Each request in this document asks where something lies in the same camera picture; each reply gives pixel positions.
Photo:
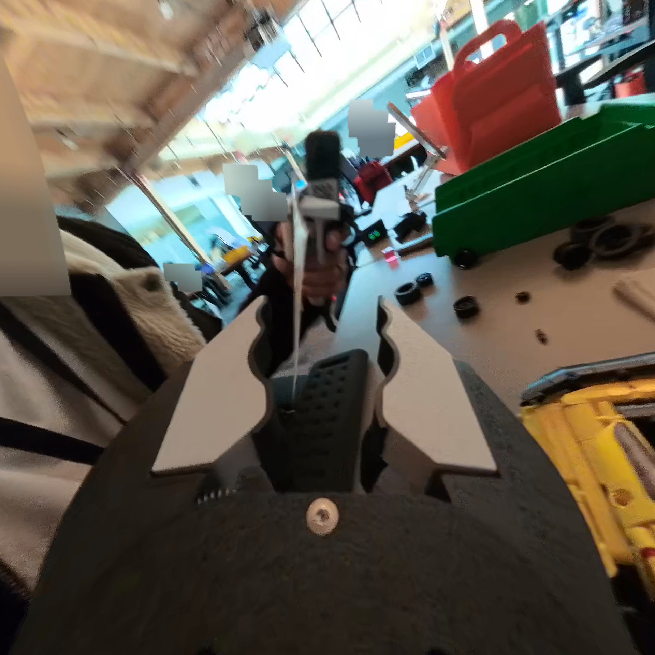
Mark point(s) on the red tote bag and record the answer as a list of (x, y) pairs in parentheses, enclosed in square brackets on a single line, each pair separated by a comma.
[(486, 102)]

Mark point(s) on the red chair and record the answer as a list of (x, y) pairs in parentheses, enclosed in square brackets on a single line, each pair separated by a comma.
[(371, 179)]

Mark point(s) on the instruction booklet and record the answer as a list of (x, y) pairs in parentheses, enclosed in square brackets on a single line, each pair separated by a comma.
[(634, 297)]

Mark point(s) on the yellow toy brick car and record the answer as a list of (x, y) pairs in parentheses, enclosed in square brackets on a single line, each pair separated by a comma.
[(588, 435)]

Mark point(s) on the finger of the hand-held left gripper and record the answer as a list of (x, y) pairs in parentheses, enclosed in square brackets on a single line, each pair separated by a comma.
[(320, 210), (298, 266)]

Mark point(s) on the black flat case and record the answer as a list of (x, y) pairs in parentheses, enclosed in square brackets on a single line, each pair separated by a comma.
[(414, 245)]

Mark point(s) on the small black wheel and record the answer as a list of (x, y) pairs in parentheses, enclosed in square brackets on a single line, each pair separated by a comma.
[(408, 293), (424, 280), (464, 258)]

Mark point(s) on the black clip object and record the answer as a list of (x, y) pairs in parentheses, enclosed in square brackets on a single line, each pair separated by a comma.
[(409, 225)]

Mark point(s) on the black device green display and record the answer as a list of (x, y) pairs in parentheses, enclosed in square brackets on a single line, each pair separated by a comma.
[(373, 234)]

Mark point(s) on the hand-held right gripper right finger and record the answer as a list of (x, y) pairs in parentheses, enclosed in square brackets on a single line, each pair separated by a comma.
[(435, 409)]

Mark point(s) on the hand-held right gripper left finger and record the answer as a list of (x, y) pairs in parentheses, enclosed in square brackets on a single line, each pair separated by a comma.
[(215, 409)]

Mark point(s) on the person's left hand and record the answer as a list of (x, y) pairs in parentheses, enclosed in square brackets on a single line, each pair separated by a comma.
[(320, 284)]

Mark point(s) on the yellow plastic bin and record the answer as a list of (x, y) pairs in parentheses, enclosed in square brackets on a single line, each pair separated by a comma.
[(236, 253)]

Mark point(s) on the small red clear block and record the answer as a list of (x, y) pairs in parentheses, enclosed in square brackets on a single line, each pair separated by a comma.
[(390, 256)]

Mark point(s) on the green plastic bin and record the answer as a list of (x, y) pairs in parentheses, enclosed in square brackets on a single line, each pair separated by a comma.
[(537, 194)]

